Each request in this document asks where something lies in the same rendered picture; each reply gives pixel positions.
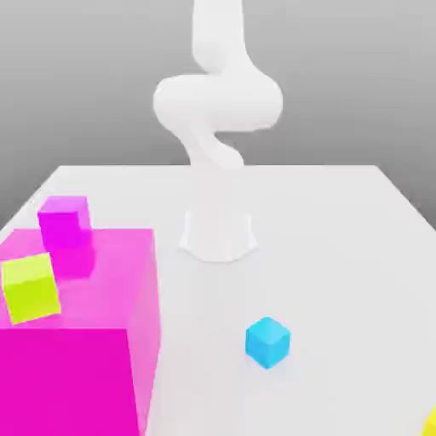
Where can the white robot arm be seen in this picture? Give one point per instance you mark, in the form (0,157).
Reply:
(218,102)

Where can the small cyan cube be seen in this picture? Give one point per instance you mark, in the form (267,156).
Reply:
(267,344)

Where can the small purple cube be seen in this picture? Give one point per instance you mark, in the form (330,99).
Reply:
(63,228)

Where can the small lime green cube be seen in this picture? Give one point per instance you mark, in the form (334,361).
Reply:
(30,293)

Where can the small yellow cube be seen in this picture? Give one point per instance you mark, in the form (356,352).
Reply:
(431,425)

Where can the large pink box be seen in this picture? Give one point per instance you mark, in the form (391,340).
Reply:
(85,357)

